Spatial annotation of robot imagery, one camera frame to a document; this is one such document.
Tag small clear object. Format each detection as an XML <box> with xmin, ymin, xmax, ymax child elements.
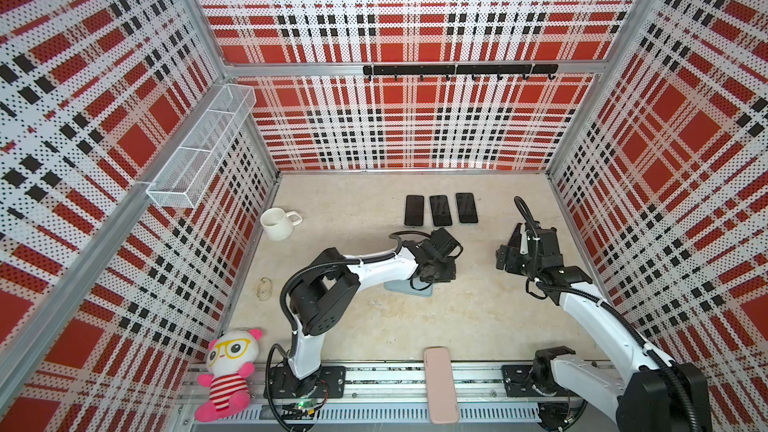
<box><xmin>256</xmin><ymin>277</ymin><xmax>273</xmax><ymax>301</ymax></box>

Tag black hook rail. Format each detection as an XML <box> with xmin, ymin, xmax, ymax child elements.
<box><xmin>362</xmin><ymin>63</ymin><xmax>559</xmax><ymax>79</ymax></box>

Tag pink plush toy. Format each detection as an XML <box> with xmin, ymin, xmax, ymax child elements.
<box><xmin>194</xmin><ymin>328</ymin><xmax>263</xmax><ymax>423</ymax></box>

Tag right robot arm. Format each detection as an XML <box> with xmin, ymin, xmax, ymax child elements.
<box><xmin>496</xmin><ymin>222</ymin><xmax>713</xmax><ymax>431</ymax></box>

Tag white ceramic mug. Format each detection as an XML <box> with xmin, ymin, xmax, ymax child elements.
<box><xmin>260</xmin><ymin>207</ymin><xmax>303</xmax><ymax>242</ymax></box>

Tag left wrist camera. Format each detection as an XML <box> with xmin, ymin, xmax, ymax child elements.
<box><xmin>429</xmin><ymin>228</ymin><xmax>463</xmax><ymax>259</ymax></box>

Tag pink phone case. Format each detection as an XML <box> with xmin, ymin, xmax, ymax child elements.
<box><xmin>423</xmin><ymin>347</ymin><xmax>460</xmax><ymax>425</ymax></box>

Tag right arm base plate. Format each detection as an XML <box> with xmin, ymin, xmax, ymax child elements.
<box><xmin>501</xmin><ymin>364</ymin><xmax>575</xmax><ymax>398</ymax></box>

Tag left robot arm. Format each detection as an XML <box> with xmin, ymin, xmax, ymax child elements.
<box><xmin>280</xmin><ymin>231</ymin><xmax>464</xmax><ymax>391</ymax></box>

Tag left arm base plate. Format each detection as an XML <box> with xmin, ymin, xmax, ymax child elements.
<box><xmin>264</xmin><ymin>364</ymin><xmax>347</xmax><ymax>399</ymax></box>

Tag white wire basket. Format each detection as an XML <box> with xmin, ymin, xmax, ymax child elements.
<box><xmin>147</xmin><ymin>84</ymin><xmax>256</xmax><ymax>209</ymax></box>

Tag blue case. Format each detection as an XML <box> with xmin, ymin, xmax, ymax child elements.
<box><xmin>384</xmin><ymin>280</ymin><xmax>433</xmax><ymax>297</ymax></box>

